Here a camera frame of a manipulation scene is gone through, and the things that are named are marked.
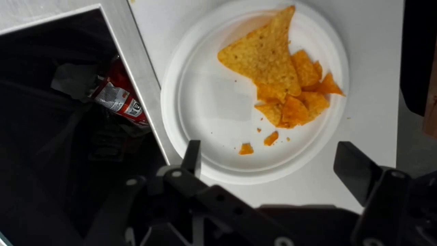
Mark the orange tortilla chips pile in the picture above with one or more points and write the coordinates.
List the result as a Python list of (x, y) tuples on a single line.
[(291, 88)]

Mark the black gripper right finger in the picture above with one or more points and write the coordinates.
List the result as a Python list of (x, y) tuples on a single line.
[(356, 171)]

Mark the red wrapper in chute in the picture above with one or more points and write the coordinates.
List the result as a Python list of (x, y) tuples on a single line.
[(115, 92)]

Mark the white paper plate with chips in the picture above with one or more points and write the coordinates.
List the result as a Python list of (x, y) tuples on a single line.
[(203, 100)]

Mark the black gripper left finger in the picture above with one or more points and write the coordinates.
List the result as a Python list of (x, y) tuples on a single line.
[(191, 156)]

